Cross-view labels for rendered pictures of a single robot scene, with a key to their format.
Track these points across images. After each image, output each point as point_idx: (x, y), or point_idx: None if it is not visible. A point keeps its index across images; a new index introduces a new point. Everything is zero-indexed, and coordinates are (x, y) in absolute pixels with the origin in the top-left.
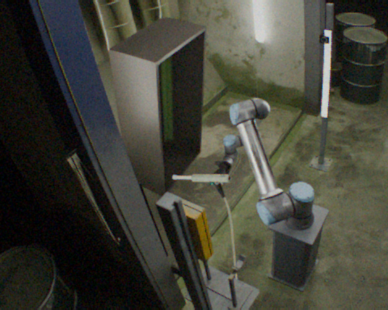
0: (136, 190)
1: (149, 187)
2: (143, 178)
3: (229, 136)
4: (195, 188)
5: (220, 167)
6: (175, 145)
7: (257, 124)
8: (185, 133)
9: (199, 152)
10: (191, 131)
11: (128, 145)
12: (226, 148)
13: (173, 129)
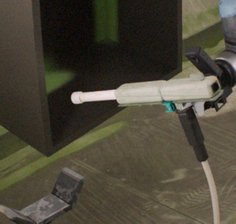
0: None
1: (15, 127)
2: (2, 99)
3: None
4: (164, 179)
5: (203, 71)
6: (120, 52)
7: None
8: (145, 18)
9: (176, 69)
10: (159, 9)
11: None
12: (226, 24)
13: (118, 10)
